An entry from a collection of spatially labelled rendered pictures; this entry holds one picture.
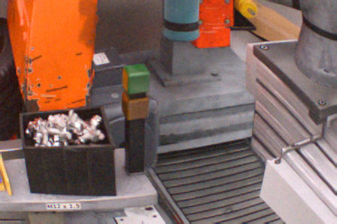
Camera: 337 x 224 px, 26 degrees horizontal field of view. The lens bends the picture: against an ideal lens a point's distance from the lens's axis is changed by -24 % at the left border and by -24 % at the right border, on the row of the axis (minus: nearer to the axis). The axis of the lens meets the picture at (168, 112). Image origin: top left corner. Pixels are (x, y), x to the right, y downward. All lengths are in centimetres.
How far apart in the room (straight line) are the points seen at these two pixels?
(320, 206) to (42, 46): 78
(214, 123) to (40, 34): 92
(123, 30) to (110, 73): 122
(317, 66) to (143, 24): 216
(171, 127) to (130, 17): 112
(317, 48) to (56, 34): 62
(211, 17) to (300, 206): 117
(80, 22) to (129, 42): 156
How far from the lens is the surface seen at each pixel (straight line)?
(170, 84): 245
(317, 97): 123
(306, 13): 126
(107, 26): 337
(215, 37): 228
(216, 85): 247
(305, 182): 119
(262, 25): 346
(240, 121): 247
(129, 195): 163
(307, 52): 127
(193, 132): 243
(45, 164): 156
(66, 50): 168
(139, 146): 165
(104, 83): 212
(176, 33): 210
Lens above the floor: 139
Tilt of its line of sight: 30 degrees down
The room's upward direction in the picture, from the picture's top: 2 degrees clockwise
